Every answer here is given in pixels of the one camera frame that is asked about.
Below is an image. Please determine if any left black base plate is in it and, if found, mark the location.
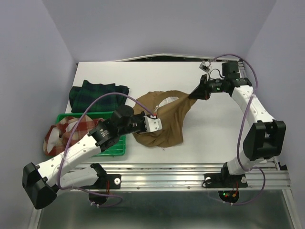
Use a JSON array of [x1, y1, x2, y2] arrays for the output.
[[79, 174, 122, 190]]

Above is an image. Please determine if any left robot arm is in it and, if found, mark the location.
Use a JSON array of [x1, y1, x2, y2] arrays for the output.
[[22, 105, 159, 209]]

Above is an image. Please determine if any aluminium frame rail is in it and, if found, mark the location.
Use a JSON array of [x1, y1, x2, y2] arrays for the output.
[[27, 58, 298, 229]]

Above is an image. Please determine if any green plaid skirt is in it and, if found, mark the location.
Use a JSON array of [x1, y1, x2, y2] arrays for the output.
[[69, 80, 129, 113]]

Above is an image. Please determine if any tan pleated skirt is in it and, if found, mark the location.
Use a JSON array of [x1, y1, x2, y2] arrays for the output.
[[133, 90, 197, 148]]

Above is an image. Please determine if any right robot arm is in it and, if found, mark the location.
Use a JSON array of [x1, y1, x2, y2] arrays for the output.
[[189, 61, 286, 188]]

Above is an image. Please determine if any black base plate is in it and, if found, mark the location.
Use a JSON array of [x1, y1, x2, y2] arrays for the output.
[[204, 173, 248, 189], [79, 174, 122, 190]]

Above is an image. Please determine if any red plaid skirt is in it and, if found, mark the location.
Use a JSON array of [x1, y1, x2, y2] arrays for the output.
[[43, 115, 104, 156]]

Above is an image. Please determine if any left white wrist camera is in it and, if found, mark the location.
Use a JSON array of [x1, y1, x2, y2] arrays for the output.
[[144, 116, 163, 133]]

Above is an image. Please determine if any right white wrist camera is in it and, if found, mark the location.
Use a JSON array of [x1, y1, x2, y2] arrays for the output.
[[199, 61, 211, 73]]

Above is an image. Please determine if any green plastic tray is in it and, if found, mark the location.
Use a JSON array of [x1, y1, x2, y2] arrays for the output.
[[57, 112, 126, 157]]

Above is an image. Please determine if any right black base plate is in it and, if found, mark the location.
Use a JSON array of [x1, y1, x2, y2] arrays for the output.
[[204, 173, 248, 189]]

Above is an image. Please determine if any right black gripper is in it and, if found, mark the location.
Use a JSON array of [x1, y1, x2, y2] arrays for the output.
[[189, 73, 228, 100]]

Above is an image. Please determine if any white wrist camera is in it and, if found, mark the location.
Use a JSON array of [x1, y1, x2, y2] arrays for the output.
[[199, 61, 211, 73], [144, 116, 163, 133]]

